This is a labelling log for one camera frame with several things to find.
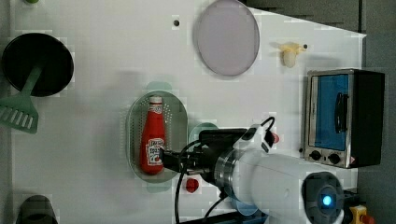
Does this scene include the black cylindrical pot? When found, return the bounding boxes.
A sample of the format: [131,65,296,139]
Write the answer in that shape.
[1,33,74,97]

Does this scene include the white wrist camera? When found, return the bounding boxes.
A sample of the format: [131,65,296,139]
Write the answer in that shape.
[233,124,271,153]

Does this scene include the small red toy fruit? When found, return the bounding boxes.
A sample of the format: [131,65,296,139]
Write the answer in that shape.
[186,178,199,193]

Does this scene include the silver toaster oven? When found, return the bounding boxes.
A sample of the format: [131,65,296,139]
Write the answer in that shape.
[304,68,385,169]

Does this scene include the grey cup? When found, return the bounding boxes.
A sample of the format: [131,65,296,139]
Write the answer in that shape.
[16,195,59,224]

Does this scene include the red plush ketchup bottle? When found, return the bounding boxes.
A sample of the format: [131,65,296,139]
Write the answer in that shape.
[139,96,165,175]

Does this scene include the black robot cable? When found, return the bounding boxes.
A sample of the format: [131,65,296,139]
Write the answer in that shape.
[174,139,204,224]

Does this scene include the green plastic spatula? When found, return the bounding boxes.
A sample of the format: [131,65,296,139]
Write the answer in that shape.
[0,65,42,133]

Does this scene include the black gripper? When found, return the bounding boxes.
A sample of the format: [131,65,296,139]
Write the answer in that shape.
[160,128,247,184]

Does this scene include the blue bowl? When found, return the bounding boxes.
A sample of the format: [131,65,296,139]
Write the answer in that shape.
[231,198,258,217]

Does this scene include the yellow red clamp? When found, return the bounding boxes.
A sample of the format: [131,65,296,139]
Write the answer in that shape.
[349,205,376,224]

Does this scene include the red toy strawberry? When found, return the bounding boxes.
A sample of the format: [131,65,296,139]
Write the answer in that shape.
[273,133,279,144]

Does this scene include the green mug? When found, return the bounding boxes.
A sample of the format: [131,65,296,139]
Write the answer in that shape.
[188,122,219,143]

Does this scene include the grey round plate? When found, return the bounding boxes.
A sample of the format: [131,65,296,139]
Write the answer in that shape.
[194,0,260,76]

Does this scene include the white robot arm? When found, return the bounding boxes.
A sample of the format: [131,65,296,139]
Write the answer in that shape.
[163,125,345,224]

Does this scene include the peeled toy banana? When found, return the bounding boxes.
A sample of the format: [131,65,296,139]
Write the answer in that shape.
[278,43,308,68]

